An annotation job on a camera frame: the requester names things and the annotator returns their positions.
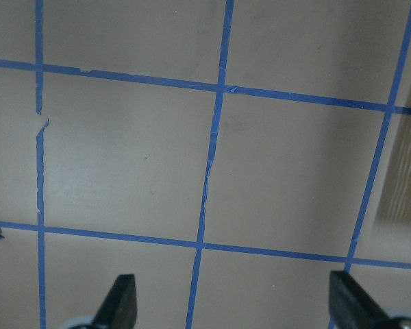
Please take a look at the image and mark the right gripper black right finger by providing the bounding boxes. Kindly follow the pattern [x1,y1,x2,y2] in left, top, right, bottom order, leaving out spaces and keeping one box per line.
[329,271,388,329]

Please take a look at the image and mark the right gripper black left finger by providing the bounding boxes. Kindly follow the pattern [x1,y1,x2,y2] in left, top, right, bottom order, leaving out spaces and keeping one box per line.
[91,274,138,329]

